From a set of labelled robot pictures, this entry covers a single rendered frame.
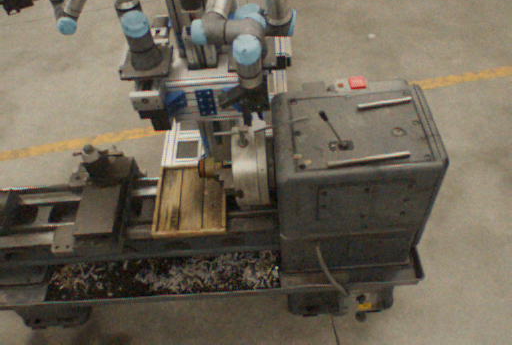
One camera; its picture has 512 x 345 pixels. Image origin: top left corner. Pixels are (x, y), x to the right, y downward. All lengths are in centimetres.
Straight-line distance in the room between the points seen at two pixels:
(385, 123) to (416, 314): 131
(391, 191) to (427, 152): 18
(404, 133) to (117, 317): 190
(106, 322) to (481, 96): 303
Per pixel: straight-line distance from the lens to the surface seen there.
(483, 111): 375
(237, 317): 266
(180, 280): 216
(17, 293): 248
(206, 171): 178
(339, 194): 165
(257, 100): 144
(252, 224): 190
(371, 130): 169
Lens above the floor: 248
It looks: 50 degrees down
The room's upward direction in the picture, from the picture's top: 7 degrees counter-clockwise
